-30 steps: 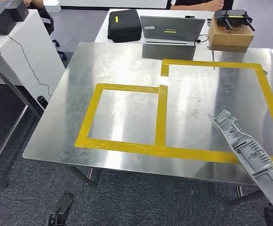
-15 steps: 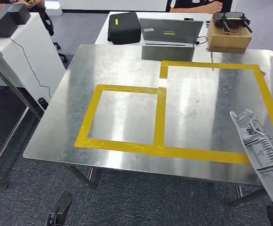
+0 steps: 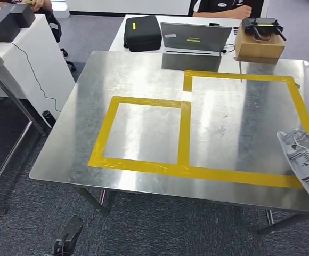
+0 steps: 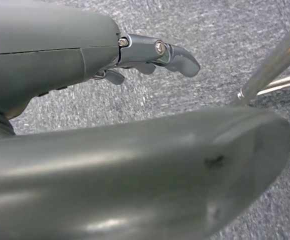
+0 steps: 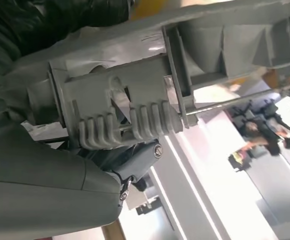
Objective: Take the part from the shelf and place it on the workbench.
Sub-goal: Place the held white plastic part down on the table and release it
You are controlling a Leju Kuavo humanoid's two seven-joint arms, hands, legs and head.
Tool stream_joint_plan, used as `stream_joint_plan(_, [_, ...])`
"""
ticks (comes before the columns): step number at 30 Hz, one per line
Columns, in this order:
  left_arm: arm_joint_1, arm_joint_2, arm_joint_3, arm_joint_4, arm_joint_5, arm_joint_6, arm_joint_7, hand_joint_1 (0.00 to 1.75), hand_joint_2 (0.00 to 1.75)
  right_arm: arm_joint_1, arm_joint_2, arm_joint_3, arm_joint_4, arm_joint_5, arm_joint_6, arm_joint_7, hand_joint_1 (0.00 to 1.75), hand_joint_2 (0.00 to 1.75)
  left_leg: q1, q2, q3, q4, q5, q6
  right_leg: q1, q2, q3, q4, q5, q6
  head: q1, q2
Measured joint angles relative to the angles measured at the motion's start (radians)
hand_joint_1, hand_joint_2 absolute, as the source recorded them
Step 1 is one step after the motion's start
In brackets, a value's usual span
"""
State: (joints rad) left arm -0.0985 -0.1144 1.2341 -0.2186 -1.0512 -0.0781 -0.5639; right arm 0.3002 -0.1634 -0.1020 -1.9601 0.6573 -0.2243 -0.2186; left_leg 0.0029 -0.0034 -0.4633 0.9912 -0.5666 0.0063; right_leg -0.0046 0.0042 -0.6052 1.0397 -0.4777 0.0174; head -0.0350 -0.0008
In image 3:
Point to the stainless steel workbench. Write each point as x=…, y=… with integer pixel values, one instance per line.
x=144, y=77

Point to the white office desk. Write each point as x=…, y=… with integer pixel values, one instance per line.
x=50, y=70

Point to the grey plastic wheel hubcap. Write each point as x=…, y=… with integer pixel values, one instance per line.
x=298, y=155

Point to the black zip carry case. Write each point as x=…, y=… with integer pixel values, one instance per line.
x=144, y=35

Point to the person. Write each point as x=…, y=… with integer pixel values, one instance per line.
x=224, y=5
x=41, y=4

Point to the dark left robot hand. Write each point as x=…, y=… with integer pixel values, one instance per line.
x=69, y=235

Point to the brown cardboard box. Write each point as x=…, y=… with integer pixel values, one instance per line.
x=258, y=49

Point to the black router with antennas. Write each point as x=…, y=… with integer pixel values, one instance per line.
x=261, y=24

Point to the grey laptop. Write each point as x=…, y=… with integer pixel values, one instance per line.
x=197, y=37

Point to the small black box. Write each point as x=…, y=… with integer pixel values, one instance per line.
x=23, y=16

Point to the black office chair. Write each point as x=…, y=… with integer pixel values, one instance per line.
x=54, y=28

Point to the black bottle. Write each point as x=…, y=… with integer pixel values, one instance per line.
x=49, y=118

